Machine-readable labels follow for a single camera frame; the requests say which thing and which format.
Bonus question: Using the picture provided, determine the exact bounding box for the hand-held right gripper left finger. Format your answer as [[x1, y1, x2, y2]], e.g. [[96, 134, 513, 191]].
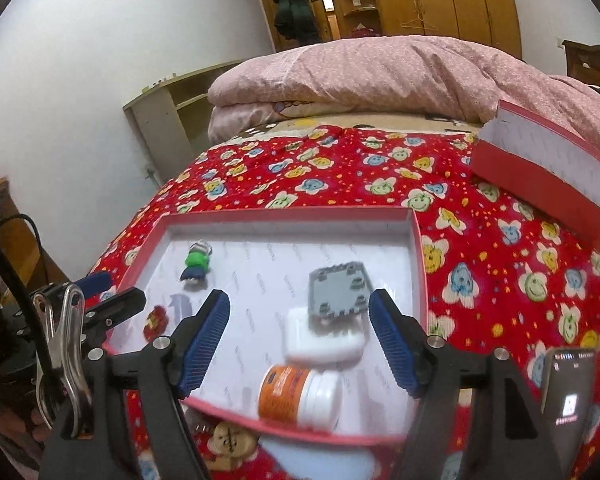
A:
[[42, 289, 232, 480]]

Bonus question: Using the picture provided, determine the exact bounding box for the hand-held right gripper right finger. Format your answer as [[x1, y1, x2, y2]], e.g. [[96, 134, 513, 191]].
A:
[[368, 288, 564, 480]]

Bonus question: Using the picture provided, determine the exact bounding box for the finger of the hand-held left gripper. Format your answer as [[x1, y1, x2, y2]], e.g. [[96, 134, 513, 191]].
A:
[[30, 273, 112, 303], [82, 287, 147, 347]]

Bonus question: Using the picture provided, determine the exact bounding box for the small red charm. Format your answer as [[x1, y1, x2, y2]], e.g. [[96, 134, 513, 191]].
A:
[[144, 306, 169, 342]]

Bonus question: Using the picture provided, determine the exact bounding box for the lilac curved plastic handle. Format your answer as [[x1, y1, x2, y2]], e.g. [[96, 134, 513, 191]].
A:
[[169, 291, 197, 322]]

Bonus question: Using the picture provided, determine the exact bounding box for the green figure keychain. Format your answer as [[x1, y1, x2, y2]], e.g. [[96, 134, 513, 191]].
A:
[[179, 241, 214, 287]]

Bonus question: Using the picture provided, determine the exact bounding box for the grey plastic plate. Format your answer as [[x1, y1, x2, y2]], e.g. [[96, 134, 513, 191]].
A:
[[307, 260, 369, 319]]

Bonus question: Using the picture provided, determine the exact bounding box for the white earbuds case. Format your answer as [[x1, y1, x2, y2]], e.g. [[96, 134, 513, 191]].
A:
[[284, 306, 369, 367]]

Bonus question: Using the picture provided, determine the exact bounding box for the red cardboard box tray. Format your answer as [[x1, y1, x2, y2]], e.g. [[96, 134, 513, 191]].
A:
[[102, 207, 431, 448]]

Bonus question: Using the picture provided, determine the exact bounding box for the round wooden chess piece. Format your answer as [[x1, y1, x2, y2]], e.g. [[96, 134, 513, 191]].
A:
[[207, 421, 259, 472]]

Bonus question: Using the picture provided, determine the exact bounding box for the white bottle with orange label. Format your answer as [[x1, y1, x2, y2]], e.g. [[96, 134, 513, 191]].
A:
[[257, 364, 344, 432]]

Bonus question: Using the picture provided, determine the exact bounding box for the light blue plastic piece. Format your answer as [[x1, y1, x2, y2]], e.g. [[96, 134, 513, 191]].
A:
[[259, 434, 382, 480]]

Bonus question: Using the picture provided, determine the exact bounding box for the metal spring clip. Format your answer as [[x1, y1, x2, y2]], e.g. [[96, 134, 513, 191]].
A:
[[32, 284, 95, 437]]

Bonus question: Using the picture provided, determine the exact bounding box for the wooden cabinet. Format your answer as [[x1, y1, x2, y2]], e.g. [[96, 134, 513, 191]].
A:
[[0, 179, 48, 293]]

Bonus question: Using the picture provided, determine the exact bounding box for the red smiley printed blanket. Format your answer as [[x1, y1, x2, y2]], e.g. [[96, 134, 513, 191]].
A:
[[87, 127, 600, 480]]

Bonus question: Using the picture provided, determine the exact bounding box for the black smartphone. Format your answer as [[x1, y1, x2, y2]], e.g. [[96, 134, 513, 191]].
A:
[[539, 347, 600, 480]]

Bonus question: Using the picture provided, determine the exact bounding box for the beige shelf unit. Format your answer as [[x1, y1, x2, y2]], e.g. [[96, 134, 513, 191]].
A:
[[122, 60, 246, 186]]

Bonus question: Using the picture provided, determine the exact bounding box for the red cardboard box lid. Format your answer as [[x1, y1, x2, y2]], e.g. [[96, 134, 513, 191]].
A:
[[467, 100, 600, 256]]

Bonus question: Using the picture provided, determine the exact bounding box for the pink quilt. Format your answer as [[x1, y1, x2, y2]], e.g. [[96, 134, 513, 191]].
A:
[[207, 35, 600, 143]]

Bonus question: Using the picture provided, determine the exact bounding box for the dark green hanging jacket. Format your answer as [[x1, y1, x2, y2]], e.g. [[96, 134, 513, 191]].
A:
[[271, 0, 323, 47]]

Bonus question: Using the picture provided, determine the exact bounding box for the dark wooden headboard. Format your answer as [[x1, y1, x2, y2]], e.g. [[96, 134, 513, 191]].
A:
[[562, 40, 600, 98]]

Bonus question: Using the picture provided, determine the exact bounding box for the wire clothes hanger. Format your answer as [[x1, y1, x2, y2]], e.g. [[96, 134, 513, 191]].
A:
[[399, 0, 439, 34]]

